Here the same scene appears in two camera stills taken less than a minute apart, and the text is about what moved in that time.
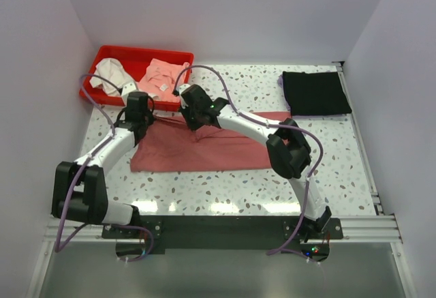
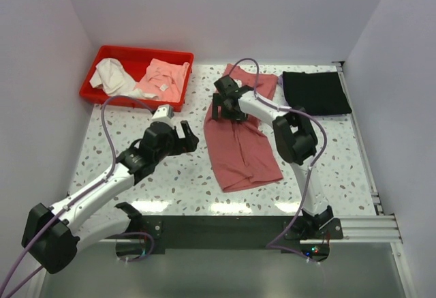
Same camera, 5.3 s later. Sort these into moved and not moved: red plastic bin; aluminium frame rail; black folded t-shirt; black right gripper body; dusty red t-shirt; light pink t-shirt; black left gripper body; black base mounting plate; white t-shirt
Moved: black left gripper body; black right gripper body; dusty red t-shirt
Not moved: black base mounting plate; light pink t-shirt; black folded t-shirt; aluminium frame rail; white t-shirt; red plastic bin
